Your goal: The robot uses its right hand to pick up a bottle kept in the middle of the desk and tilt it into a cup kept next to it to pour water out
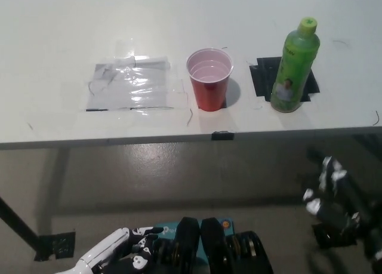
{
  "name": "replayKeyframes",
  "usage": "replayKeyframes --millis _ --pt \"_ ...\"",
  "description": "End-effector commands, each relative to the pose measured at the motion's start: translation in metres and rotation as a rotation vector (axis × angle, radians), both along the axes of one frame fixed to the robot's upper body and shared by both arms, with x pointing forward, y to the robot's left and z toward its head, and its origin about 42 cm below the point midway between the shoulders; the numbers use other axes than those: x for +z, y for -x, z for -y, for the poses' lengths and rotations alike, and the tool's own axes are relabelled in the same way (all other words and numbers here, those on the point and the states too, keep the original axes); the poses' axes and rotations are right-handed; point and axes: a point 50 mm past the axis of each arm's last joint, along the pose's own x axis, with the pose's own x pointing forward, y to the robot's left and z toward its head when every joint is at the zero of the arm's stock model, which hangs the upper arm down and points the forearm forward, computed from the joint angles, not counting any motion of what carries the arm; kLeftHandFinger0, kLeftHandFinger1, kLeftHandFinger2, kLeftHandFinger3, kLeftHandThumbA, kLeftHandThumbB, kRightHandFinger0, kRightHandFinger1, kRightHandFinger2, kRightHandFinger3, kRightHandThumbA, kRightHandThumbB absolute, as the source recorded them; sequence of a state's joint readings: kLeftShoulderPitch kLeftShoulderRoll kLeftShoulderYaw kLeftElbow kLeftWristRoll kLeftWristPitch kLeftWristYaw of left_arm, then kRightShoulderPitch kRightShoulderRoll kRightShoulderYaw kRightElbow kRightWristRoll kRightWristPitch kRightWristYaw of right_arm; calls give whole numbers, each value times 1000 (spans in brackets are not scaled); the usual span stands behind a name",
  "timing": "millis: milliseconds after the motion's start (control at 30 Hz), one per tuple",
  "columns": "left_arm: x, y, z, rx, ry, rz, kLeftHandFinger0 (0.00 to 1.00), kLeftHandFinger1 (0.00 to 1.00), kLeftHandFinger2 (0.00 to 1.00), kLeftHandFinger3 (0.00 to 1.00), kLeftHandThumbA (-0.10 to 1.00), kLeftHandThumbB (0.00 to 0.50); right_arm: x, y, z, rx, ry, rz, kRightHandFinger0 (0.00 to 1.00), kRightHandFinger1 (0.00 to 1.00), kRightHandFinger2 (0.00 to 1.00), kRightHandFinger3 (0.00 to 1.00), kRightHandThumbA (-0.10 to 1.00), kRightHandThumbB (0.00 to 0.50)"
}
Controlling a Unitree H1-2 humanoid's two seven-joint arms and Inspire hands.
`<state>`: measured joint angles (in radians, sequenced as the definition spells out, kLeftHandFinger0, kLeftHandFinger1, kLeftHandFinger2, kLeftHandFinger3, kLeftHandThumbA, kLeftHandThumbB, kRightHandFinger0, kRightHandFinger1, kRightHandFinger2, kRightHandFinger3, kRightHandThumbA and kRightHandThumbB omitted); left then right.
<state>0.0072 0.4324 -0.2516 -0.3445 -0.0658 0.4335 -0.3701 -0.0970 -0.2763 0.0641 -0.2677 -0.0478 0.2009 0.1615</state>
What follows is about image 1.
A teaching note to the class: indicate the black tape square patch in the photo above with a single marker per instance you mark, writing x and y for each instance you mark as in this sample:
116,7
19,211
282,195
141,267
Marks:
264,77

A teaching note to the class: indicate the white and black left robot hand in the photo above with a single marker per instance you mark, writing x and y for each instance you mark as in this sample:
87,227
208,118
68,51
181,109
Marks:
119,250

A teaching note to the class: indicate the black table leg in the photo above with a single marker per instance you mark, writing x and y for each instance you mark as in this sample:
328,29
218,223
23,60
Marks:
18,223

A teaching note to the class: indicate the black ribbed robot torso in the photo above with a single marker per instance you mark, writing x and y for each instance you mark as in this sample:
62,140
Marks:
215,247

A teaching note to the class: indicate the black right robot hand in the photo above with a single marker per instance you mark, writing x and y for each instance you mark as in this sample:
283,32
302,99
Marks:
334,202

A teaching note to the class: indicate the clear plastic taped sheet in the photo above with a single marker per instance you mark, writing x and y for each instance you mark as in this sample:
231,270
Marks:
128,86

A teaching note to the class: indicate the black floor tape patch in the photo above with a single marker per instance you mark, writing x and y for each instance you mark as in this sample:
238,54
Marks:
55,245
328,239

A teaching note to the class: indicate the red plastic cup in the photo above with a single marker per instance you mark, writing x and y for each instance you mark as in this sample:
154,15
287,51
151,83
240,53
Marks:
210,89

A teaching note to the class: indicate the teal router box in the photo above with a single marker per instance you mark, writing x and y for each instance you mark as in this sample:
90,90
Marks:
168,230

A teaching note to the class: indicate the green plastic bottle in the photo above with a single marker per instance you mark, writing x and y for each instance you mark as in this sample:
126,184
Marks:
294,68

